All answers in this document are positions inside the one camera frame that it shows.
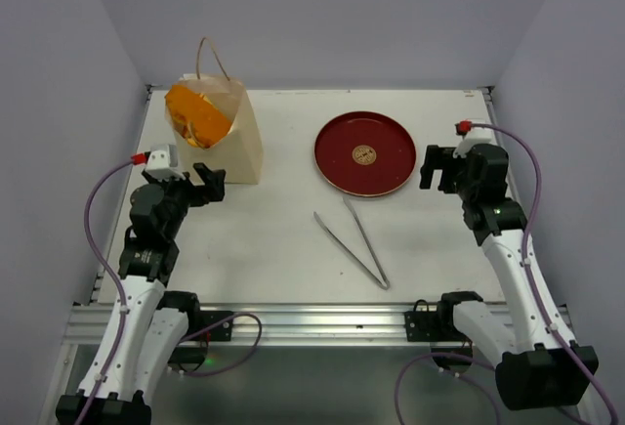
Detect aluminium rail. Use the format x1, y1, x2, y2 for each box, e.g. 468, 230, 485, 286
62, 301, 572, 348

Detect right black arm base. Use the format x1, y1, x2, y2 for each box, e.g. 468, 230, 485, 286
403, 299, 474, 358

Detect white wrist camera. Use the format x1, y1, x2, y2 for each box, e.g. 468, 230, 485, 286
145, 144, 183, 181
453, 119, 493, 158

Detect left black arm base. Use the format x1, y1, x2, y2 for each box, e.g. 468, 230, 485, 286
168, 311, 233, 372

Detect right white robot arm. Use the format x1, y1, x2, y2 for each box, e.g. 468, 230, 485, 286
420, 144, 599, 410

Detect braided fake bread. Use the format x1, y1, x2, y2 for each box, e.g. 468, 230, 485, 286
165, 85, 231, 149

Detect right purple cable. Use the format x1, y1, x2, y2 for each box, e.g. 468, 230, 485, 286
393, 120, 620, 425

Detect metal tongs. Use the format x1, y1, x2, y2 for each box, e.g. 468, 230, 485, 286
312, 193, 392, 292

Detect beige paper bag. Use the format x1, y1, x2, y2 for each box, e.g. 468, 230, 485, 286
165, 51, 264, 185

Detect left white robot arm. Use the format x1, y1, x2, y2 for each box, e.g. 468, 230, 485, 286
56, 163, 226, 424

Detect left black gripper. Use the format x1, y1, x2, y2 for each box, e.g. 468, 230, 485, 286
142, 162, 224, 239

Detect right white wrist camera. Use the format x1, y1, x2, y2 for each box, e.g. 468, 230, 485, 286
453, 119, 493, 158

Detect red round tray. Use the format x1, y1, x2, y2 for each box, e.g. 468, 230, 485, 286
313, 111, 418, 197

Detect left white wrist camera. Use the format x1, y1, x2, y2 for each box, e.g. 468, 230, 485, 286
145, 144, 183, 181

